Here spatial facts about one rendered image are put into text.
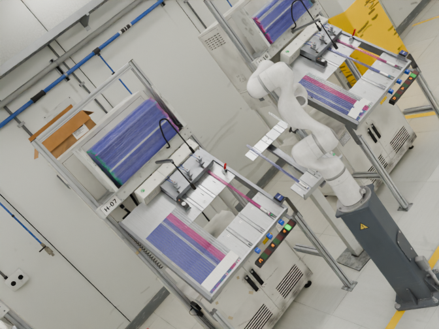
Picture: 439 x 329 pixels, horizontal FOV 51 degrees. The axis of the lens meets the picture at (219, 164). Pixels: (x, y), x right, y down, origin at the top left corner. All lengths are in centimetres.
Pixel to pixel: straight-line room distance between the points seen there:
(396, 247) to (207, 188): 111
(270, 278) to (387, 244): 90
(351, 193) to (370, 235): 26
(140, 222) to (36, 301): 175
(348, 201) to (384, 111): 150
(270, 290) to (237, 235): 59
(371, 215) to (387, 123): 150
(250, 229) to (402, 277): 84
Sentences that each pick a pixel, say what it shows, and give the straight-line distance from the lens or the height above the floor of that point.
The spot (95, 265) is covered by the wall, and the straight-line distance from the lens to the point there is 435.
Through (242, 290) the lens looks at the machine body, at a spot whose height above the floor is 41.
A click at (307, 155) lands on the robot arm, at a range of 226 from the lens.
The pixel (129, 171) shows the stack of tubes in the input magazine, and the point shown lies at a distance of 278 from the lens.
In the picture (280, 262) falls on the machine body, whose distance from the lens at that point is 314.
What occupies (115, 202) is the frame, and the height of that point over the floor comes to 134.
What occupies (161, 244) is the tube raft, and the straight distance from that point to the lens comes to 269.
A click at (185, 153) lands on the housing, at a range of 288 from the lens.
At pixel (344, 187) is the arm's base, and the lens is 236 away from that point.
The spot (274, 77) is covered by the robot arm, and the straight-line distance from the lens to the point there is 217.
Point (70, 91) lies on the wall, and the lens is 430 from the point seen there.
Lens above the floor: 195
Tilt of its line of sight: 17 degrees down
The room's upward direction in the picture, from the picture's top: 39 degrees counter-clockwise
